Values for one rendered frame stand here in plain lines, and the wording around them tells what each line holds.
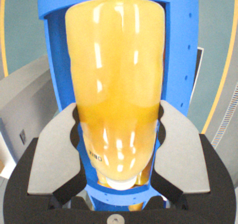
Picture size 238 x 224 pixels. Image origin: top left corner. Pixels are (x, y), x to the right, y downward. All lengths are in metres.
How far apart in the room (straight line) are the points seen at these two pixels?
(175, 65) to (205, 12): 1.45
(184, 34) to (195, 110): 1.69
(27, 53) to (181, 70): 1.60
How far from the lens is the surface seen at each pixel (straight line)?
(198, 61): 1.45
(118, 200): 0.37
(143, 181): 0.49
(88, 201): 1.50
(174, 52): 0.18
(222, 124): 2.26
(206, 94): 1.81
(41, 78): 0.76
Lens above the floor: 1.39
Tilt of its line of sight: 61 degrees down
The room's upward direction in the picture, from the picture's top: 179 degrees counter-clockwise
